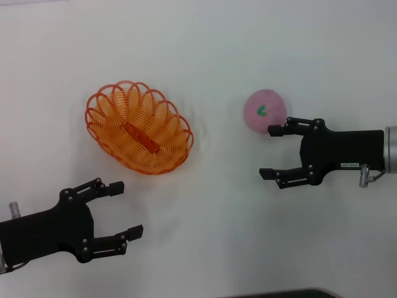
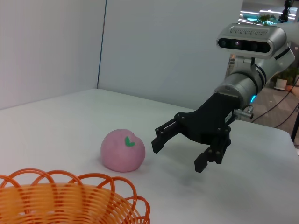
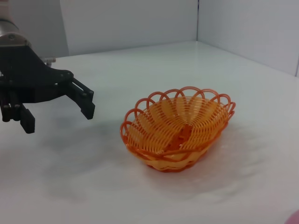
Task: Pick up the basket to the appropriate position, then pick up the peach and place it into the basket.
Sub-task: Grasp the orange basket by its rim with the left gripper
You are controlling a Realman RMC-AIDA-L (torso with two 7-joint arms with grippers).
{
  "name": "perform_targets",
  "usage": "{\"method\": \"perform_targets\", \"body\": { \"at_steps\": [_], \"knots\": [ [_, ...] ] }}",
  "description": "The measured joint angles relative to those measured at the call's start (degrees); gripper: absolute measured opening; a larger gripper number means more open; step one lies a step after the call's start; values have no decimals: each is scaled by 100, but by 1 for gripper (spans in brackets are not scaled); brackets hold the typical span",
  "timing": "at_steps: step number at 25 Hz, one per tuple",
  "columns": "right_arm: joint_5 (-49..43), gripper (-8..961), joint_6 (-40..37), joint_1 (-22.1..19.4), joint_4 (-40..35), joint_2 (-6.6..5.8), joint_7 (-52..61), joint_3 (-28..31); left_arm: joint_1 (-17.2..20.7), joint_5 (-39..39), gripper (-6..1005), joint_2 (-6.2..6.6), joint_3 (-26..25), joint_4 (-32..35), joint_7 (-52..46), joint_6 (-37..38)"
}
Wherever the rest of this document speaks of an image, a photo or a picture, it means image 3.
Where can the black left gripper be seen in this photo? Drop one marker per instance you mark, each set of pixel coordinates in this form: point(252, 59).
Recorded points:
point(25, 77)

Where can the orange woven plastic basket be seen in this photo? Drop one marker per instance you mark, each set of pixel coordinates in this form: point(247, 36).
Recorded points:
point(177, 130)

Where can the pink toy peach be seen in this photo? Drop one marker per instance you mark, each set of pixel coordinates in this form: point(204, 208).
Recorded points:
point(295, 219)

